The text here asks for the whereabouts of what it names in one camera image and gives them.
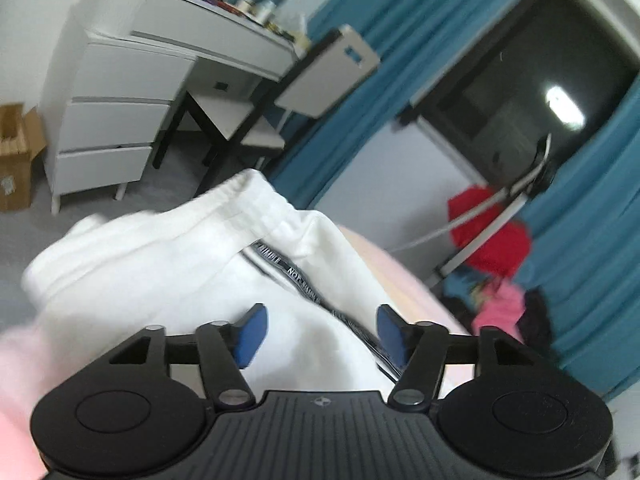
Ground blue garment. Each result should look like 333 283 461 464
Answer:
442 265 497 307

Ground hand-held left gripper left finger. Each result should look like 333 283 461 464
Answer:
108 303 270 409

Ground white desk with drawers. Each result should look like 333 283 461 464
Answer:
39 0 307 217

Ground black garment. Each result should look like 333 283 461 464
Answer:
516 289 555 357

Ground cardboard box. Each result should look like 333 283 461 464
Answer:
0 103 49 213

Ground white clothes rack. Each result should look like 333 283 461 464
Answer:
389 132 557 292

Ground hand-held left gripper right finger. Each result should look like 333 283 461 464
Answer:
375 304 539 409

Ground blue curtain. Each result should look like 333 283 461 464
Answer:
234 0 552 212
518 60 640 403

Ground white pants with striped band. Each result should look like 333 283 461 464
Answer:
22 168 472 397

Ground red garment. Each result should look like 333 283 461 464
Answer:
447 185 534 279

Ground dark window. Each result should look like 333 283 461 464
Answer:
413 0 640 187

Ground small bottles on desk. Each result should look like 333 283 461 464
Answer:
234 0 279 25

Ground grey chair with black legs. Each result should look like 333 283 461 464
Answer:
150 23 382 197

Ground pink garment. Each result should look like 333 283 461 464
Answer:
472 279 527 334

